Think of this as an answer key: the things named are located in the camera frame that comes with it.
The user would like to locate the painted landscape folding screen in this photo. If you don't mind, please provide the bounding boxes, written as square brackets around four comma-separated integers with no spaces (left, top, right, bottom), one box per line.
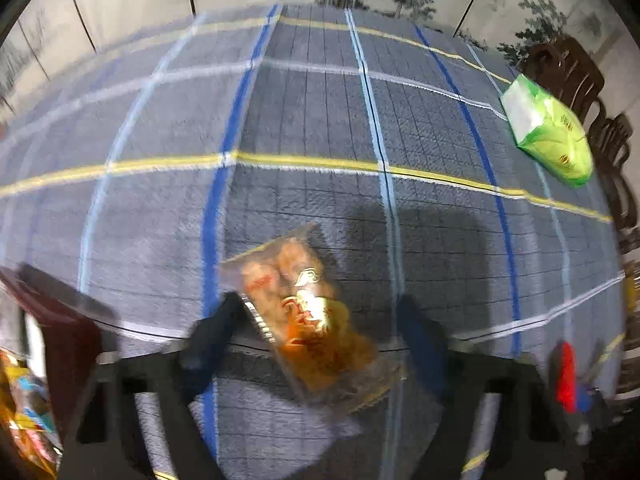
[1,0,639,108]

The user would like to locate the green tissue pack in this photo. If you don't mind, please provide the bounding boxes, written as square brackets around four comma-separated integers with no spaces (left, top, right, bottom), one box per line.
[500,74,593,188]

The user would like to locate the gold and maroon toffee tin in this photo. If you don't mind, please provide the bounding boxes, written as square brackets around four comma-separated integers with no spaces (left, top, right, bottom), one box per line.
[1,266,103,479]

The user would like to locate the clear orange cracker packet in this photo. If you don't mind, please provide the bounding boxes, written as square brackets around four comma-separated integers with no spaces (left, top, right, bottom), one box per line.
[218,223,404,416]

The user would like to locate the red snack packet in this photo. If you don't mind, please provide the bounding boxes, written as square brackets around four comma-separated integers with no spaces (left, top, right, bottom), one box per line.
[555,341,577,414]

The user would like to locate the dark wooden chair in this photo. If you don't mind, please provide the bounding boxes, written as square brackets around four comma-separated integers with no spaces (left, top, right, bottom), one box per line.
[518,35,606,129]
[588,114,639,255]

